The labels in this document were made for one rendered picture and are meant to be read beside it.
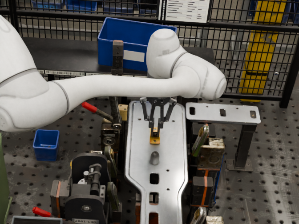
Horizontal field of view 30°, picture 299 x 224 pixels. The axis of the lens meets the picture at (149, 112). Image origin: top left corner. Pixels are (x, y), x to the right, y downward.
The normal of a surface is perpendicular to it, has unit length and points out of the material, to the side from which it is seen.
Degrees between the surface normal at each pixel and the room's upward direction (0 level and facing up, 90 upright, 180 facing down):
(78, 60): 0
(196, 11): 90
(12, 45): 36
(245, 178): 0
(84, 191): 0
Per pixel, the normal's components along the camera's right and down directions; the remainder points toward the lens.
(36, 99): 0.57, -0.43
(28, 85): 0.59, -0.22
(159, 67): -0.58, 0.51
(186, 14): -0.02, 0.68
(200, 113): 0.06, -0.74
